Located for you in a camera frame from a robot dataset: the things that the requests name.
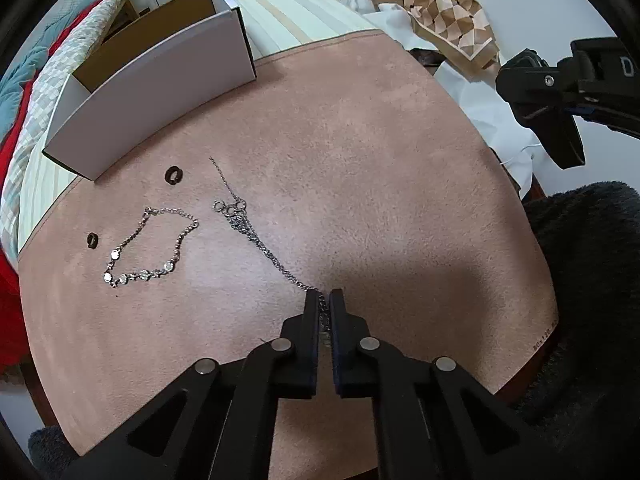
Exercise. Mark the teal quilted blanket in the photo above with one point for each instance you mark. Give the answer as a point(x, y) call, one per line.
point(30, 45)

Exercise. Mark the wooden furniture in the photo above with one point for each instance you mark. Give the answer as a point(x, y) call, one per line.
point(131, 10)

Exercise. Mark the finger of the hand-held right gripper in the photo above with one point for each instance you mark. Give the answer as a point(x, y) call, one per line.
point(545, 105)

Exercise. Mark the checkered grey quilt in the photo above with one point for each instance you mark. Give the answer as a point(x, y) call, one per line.
point(55, 85)

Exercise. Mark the dark fuzzy blanket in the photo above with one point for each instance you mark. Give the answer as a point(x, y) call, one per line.
point(585, 285)

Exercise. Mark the pink suede mat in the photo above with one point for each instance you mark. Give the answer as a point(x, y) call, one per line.
point(350, 170)

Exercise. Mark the brown geometric patterned cloth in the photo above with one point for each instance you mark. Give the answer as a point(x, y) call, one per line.
point(445, 20)

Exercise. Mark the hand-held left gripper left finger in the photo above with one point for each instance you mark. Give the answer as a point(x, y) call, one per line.
point(312, 320)

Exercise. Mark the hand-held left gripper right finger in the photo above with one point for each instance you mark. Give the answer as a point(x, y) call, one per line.
point(336, 325)

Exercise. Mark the white cloth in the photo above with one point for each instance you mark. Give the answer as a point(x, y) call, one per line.
point(480, 105)

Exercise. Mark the white cardboard box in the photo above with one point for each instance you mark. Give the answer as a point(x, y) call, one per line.
point(150, 80)

